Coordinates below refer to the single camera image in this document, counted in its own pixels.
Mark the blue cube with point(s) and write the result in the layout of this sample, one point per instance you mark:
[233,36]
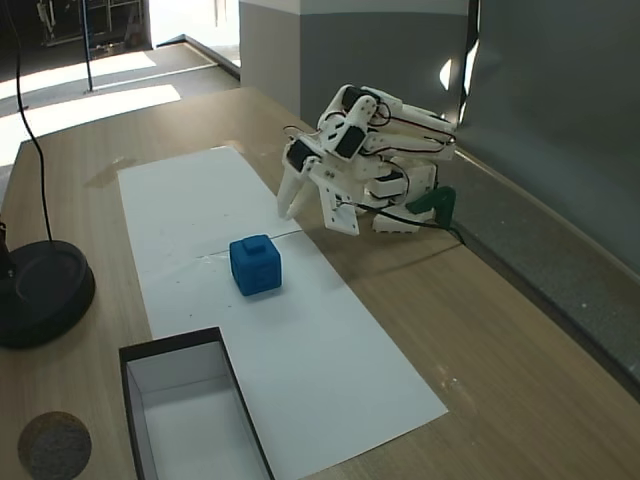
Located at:
[257,267]

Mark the white paper sheet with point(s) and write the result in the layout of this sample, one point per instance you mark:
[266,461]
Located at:
[310,360]
[190,200]

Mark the green table clamp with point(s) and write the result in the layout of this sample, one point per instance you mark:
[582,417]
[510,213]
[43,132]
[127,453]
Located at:
[435,200]

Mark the black round stand base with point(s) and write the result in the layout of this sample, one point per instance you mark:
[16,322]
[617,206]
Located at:
[42,295]

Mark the round cork disc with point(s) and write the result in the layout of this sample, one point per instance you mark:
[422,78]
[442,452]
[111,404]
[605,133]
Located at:
[55,447]

